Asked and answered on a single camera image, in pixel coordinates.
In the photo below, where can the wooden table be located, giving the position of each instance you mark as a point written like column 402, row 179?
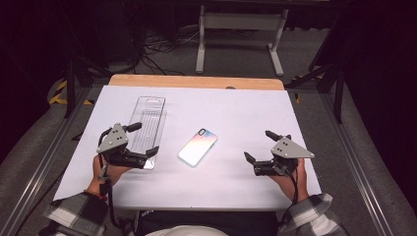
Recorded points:
column 183, row 81

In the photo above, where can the pastel gradient phone case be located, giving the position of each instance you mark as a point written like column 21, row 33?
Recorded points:
column 198, row 147

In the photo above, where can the black metal stand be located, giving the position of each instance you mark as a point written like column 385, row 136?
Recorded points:
column 70, row 91
column 339, row 98

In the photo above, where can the person's left hand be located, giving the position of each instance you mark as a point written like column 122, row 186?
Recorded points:
column 113, row 173

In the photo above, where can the yellow black floor tape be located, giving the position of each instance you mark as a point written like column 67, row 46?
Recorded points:
column 56, row 97

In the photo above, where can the clear plastic slotted rack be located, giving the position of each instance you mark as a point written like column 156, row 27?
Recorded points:
column 150, row 113

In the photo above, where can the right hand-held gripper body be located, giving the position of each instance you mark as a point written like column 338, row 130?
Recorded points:
column 288, row 149

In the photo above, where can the white cap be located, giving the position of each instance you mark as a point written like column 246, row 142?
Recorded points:
column 187, row 231

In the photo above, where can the white table board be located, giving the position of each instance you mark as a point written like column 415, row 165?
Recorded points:
column 213, row 187

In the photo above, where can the person's right hand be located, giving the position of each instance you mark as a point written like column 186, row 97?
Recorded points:
column 291, row 185

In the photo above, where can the white metal stand frame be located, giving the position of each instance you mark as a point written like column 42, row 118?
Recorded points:
column 241, row 21

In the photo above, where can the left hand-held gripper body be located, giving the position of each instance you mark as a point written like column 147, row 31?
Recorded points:
column 113, row 139

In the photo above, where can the person's dark clothing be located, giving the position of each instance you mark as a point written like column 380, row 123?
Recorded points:
column 242, row 223

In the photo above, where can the aluminium floor rail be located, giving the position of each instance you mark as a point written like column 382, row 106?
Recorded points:
column 357, row 164
column 39, row 170

